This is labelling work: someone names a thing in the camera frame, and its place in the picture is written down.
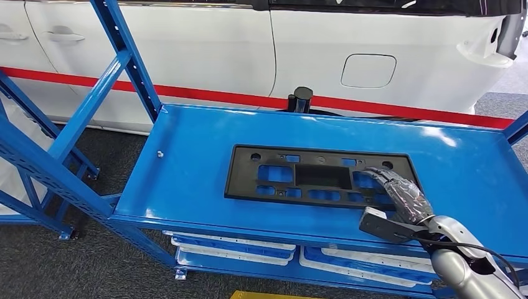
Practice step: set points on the yellow floor tape square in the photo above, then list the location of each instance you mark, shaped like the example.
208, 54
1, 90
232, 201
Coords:
255, 296

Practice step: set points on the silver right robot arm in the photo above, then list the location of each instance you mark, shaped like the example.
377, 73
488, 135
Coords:
458, 272

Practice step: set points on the black stanchion post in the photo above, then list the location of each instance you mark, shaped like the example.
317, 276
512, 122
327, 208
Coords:
301, 99

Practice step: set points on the red barrier belt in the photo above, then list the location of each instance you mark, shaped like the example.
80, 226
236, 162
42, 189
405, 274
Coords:
412, 112
185, 91

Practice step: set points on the blue metal shelf rack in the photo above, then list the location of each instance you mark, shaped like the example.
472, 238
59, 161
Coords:
82, 160
185, 185

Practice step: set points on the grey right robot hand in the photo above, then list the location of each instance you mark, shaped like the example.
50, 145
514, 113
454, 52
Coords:
408, 202

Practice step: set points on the black plastic panel part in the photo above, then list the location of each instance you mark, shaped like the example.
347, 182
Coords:
247, 177

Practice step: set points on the white car body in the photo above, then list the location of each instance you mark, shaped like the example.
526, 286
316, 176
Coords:
198, 49

